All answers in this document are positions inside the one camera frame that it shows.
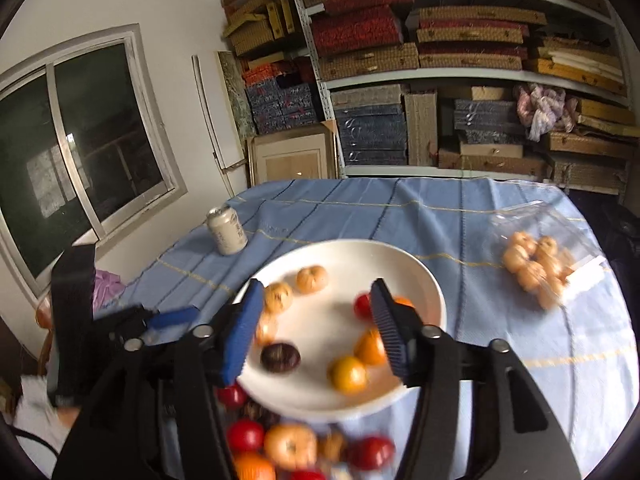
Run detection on plain tan round fruit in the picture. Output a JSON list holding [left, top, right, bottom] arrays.
[[296, 266, 329, 294]]

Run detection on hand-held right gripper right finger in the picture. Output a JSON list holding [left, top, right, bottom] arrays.
[[370, 277, 583, 480]]

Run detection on white plate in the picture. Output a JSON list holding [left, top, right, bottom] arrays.
[[231, 239, 447, 423]]

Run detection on dark purple plum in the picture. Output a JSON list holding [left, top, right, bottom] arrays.
[[242, 400, 281, 428]]

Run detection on white framed sliding window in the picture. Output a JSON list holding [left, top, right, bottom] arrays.
[[0, 24, 188, 301]]

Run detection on plastic bag of small fruit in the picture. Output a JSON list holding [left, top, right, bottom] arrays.
[[487, 200, 608, 311]]

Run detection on stacks of woven tan boxes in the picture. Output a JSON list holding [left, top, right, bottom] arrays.
[[295, 0, 640, 191]]

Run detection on white metal shelf rack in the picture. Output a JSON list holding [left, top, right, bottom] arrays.
[[282, 0, 640, 196]]

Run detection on green marble slab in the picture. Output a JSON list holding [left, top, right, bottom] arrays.
[[217, 51, 256, 136]]

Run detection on stack of red patterned boxes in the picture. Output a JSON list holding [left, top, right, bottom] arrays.
[[310, 0, 416, 58]]

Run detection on pink plastic bag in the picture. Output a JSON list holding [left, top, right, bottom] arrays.
[[515, 84, 581, 142]]

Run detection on pile of yellow wooden boxes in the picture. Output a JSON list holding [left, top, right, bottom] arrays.
[[221, 0, 306, 56]]

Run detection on cluster of small tan fruits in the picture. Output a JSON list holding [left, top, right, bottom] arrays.
[[501, 230, 576, 311]]

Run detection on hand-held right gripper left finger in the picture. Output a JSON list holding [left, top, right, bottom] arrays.
[[52, 278, 266, 480]]

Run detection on light wooden framed panel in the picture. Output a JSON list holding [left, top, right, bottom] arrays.
[[246, 120, 338, 187]]

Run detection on person's left forearm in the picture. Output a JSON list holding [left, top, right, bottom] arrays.
[[12, 375, 76, 461]]

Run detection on tan brown-streaked fruit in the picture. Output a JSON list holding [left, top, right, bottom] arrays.
[[263, 282, 294, 313], [255, 312, 278, 346]]

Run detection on stack of blue orange boxes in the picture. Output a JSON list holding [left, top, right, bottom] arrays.
[[242, 57, 321, 133]]

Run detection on smooth yellow-orange citrus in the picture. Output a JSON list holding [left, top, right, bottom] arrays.
[[354, 327, 388, 366], [327, 356, 368, 394]]

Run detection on purple plastic bag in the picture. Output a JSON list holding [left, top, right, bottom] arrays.
[[92, 269, 126, 311]]

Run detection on white leaning board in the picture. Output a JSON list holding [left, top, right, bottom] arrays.
[[192, 55, 248, 171]]

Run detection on stack of dark blue boxes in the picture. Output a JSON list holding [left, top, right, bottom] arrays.
[[452, 100, 526, 146], [332, 105, 408, 166]]

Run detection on blue striped tablecloth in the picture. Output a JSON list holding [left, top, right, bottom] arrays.
[[92, 176, 626, 480]]

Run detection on brown wooden chair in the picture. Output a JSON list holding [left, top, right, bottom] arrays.
[[35, 295, 53, 366]]

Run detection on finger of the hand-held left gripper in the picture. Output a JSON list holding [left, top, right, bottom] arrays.
[[92, 305, 201, 348]]

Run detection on large tan streaked fruit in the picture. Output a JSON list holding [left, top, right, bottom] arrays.
[[263, 422, 318, 471]]

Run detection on white beverage can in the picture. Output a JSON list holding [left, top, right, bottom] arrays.
[[206, 205, 249, 256]]

